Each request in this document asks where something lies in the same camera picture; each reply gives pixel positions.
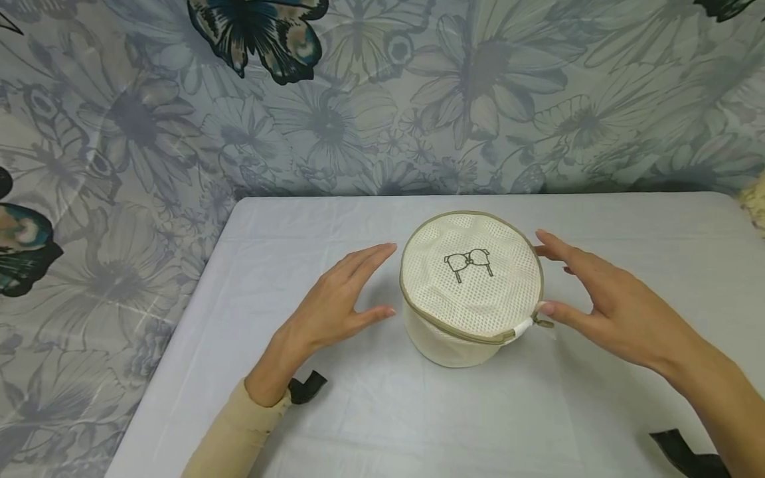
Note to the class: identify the person's right hand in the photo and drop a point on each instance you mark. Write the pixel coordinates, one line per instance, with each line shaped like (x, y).
(621, 312)

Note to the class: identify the round cream mesh laundry bag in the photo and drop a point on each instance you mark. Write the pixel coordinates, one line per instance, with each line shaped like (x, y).
(471, 287)

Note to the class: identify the person's left forearm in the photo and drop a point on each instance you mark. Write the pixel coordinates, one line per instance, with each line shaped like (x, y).
(239, 431)

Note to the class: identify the person's left hand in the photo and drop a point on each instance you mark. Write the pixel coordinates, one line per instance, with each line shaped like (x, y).
(327, 307)

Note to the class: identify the black wrist band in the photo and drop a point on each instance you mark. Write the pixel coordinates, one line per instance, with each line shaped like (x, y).
(306, 387)
(687, 455)

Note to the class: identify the person's right forearm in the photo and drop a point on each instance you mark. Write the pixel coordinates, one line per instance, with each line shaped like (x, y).
(726, 405)

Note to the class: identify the person's left fingers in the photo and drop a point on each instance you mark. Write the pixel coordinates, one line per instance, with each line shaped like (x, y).
(366, 265)

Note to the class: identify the person's right fingers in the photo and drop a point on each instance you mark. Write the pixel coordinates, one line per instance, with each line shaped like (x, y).
(553, 259)

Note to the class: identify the person's left thumb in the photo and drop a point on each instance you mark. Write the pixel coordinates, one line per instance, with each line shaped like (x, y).
(375, 314)

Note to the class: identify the person's right index finger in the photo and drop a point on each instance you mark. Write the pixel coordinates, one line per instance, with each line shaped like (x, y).
(562, 247)

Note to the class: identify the person's right thumb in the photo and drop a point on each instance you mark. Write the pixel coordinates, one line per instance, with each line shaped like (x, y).
(565, 313)

